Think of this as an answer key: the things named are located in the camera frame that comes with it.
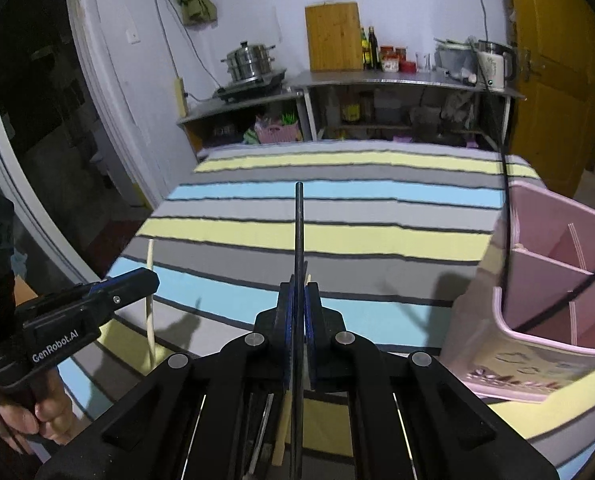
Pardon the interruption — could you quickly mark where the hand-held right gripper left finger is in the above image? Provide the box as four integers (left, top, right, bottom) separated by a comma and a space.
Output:
35, 275, 294, 480

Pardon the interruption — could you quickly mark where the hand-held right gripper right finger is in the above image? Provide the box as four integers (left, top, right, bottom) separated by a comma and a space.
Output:
305, 284, 561, 480

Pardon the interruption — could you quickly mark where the pink plastic utensil holder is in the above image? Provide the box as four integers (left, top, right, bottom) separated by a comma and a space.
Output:
440, 180, 595, 406

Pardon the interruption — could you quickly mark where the black wall cable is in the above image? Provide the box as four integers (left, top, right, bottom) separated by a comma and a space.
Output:
471, 0, 489, 47

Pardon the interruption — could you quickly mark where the dark bag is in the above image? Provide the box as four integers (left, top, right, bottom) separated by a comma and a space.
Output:
412, 105, 478, 141

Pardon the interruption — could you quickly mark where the grey basin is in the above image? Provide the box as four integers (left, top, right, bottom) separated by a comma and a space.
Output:
435, 37, 478, 78

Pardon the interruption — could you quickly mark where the person's left hand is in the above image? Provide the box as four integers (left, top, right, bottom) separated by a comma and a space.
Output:
0, 367, 73, 453

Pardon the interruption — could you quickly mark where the pink plastic basket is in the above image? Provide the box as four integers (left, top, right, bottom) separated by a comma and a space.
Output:
255, 122, 298, 145

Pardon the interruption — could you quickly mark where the striped cloth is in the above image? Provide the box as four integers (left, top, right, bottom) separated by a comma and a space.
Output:
42, 140, 595, 480

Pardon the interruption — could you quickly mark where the tall metal table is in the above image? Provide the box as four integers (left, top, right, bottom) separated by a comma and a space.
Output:
288, 69, 527, 151

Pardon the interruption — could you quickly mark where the black induction cooker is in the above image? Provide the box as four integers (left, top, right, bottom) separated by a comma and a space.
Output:
212, 69, 288, 103

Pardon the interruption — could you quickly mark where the steel steamer pot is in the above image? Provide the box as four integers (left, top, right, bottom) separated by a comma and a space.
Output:
222, 41, 278, 82

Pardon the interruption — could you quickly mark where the white door frame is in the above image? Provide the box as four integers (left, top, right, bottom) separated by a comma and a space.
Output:
0, 0, 158, 291

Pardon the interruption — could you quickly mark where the white electric kettle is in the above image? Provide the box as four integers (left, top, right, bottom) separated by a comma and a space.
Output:
477, 39, 518, 92

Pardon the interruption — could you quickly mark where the wooden cutting board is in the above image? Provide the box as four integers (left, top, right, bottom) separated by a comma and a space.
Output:
305, 2, 362, 72

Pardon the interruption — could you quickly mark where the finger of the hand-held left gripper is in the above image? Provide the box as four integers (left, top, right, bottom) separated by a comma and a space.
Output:
85, 268, 154, 296
98, 274, 159, 313

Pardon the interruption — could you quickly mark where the low metal table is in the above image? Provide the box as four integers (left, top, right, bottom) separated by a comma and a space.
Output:
176, 87, 308, 151

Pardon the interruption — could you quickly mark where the yellow wooden door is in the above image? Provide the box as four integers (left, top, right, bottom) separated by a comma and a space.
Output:
500, 0, 595, 198

